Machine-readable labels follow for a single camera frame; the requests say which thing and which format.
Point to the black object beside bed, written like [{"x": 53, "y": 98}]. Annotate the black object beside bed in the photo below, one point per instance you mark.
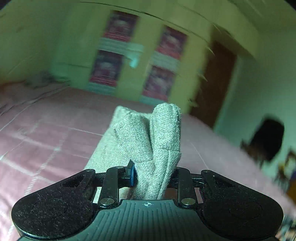
[{"x": 266, "y": 142}]

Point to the red calendar poster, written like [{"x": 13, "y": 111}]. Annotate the red calendar poster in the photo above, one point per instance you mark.
[
  {"x": 165, "y": 62},
  {"x": 114, "y": 48}
]

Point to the brown wooden door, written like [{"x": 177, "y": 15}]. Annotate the brown wooden door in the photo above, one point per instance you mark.
[{"x": 214, "y": 84}]

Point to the red calendar poster left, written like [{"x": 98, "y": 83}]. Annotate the red calendar poster left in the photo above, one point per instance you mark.
[{"x": 114, "y": 48}]

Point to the pink checked bedspread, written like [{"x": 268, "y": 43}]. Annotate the pink checked bedspread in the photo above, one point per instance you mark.
[{"x": 47, "y": 137}]

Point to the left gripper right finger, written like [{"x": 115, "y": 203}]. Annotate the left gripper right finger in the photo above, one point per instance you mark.
[{"x": 181, "y": 180}]

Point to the green wardrobe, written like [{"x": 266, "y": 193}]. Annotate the green wardrobe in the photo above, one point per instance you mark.
[{"x": 148, "y": 51}]

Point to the grey knit pant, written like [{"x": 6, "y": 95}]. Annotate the grey knit pant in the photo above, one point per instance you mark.
[{"x": 150, "y": 140}]

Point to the red calendar poster right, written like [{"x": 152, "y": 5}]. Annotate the red calendar poster right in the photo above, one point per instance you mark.
[{"x": 165, "y": 62}]

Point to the grey crumpled cloth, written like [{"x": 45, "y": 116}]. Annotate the grey crumpled cloth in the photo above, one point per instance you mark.
[{"x": 43, "y": 79}]

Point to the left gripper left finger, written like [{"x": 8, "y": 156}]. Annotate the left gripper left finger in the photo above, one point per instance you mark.
[{"x": 116, "y": 178}]

